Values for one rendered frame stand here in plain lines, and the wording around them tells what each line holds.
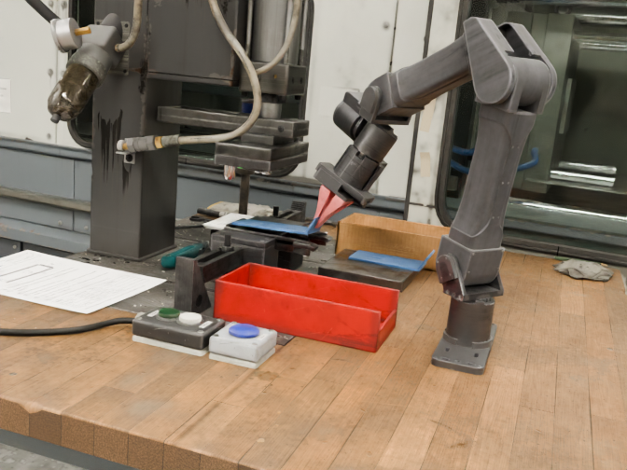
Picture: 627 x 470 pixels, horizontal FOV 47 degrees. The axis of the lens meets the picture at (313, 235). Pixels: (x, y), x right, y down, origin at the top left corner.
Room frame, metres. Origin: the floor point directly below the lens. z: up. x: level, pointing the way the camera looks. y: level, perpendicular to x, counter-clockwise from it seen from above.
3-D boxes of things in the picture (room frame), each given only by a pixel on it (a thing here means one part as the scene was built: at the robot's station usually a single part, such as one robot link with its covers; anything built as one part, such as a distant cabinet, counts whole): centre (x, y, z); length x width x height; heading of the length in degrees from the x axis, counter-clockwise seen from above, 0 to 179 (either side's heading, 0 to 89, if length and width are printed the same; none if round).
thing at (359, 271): (1.34, -0.12, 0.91); 0.17 x 0.16 x 0.02; 162
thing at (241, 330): (0.89, 0.08, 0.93); 0.04 x 0.04 x 0.02
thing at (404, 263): (1.37, -0.16, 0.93); 0.15 x 0.07 x 0.03; 71
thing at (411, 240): (1.48, -0.19, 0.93); 0.25 x 0.13 x 0.08; 72
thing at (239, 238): (1.27, 0.09, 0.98); 0.20 x 0.10 x 0.01; 162
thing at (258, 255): (1.27, 0.09, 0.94); 0.20 x 0.10 x 0.07; 162
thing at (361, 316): (1.03, 0.00, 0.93); 0.25 x 0.12 x 0.06; 72
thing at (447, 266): (1.00, -0.23, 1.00); 0.09 x 0.06 x 0.06; 124
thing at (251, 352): (0.89, 0.08, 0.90); 0.07 x 0.07 x 0.06; 72
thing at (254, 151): (1.28, 0.17, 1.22); 0.26 x 0.18 x 0.30; 72
